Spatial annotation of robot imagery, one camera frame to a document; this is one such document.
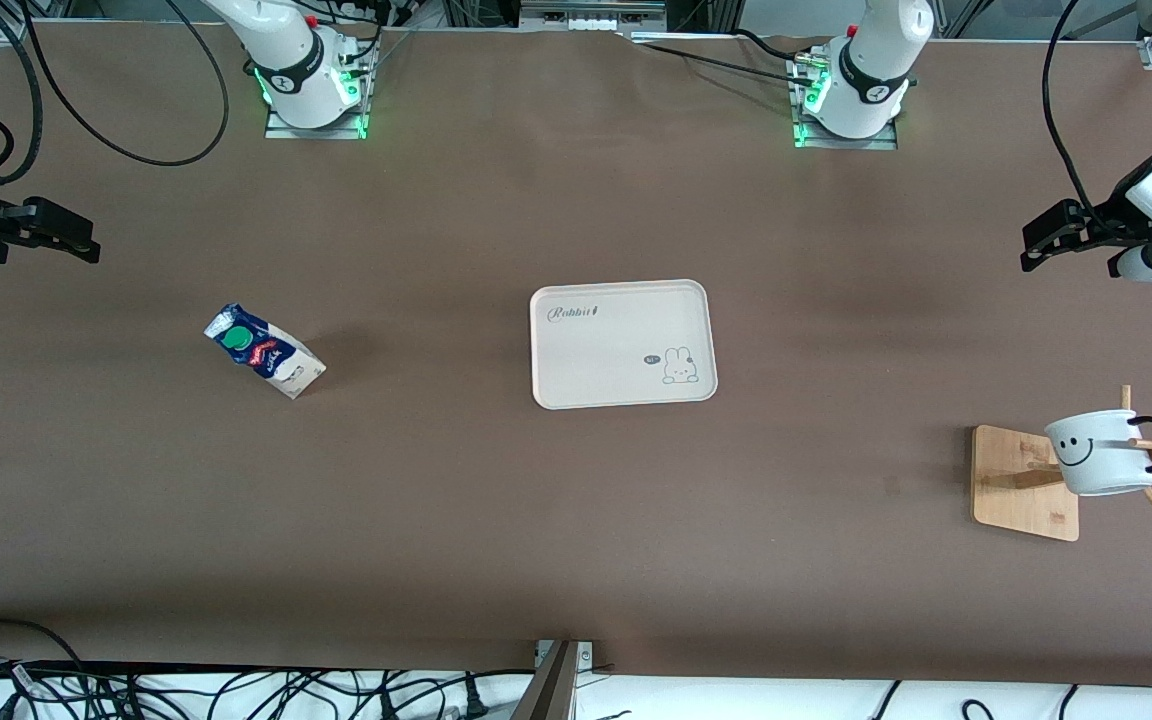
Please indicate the wooden mug rack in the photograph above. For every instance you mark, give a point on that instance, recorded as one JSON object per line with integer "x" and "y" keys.
{"x": 1021, "y": 500}

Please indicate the cream rabbit print tray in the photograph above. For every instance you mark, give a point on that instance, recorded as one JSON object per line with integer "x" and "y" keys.
{"x": 606, "y": 370}

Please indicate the aluminium profile post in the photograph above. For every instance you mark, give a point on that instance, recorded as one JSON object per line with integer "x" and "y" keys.
{"x": 551, "y": 690}

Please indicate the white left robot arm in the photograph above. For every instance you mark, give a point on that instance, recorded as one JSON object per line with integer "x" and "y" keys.
{"x": 871, "y": 60}

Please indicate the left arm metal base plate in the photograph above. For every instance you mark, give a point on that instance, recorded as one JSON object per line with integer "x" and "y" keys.
{"x": 881, "y": 143}

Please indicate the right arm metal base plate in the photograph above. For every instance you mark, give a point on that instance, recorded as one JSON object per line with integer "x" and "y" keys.
{"x": 336, "y": 132}

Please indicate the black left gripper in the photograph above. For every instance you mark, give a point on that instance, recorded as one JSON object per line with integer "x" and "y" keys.
{"x": 1114, "y": 222}

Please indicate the grey metal box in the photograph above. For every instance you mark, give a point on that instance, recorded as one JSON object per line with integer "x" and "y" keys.
{"x": 591, "y": 15}

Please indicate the blue white milk carton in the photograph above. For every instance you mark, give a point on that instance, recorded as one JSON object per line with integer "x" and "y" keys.
{"x": 271, "y": 355}

